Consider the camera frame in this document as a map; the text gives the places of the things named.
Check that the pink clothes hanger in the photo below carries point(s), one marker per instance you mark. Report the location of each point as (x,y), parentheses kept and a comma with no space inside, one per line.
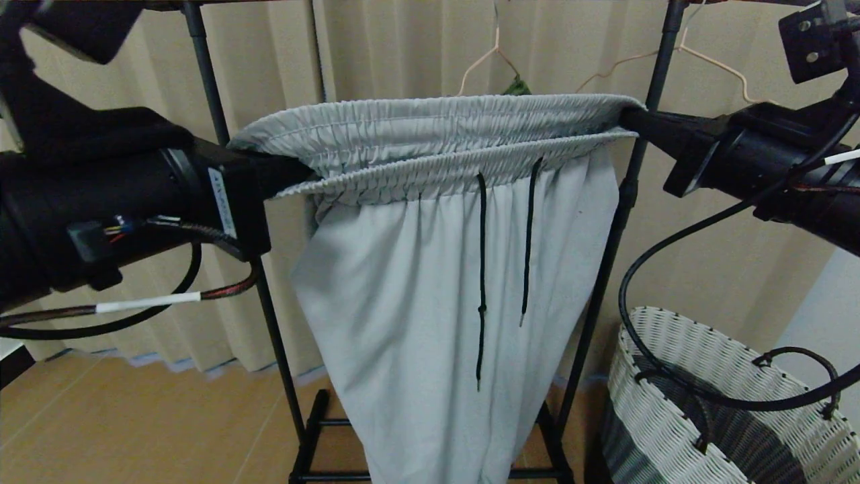
(722,65)
(480,60)

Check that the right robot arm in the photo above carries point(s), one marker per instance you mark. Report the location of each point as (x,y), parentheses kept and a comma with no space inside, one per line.
(833,202)

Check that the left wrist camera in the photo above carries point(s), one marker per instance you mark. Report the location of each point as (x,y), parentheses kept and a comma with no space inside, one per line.
(67,121)

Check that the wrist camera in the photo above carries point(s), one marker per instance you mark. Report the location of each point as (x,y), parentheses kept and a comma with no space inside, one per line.
(67,121)
(816,40)

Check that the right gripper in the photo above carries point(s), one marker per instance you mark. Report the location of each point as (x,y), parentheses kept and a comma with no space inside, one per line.
(746,154)

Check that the green long-sleeved shirt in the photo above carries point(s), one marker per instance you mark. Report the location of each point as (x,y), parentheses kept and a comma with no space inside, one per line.
(517,87)

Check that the black clothes rack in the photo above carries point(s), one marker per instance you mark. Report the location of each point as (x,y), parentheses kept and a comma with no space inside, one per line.
(275,343)

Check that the white laundry basket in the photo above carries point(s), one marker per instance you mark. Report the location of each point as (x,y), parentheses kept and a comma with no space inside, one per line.
(672,430)

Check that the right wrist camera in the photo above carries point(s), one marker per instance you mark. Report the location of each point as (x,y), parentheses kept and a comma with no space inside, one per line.
(816,40)

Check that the pale grey shorts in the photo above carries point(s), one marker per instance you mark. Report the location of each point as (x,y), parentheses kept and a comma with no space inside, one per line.
(416,289)

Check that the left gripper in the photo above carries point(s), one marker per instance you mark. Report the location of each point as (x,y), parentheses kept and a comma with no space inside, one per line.
(134,195)

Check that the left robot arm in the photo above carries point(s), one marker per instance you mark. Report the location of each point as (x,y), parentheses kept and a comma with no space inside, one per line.
(148,302)

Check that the beige curtain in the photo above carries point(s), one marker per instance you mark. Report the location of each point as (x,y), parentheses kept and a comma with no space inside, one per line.
(390,47)

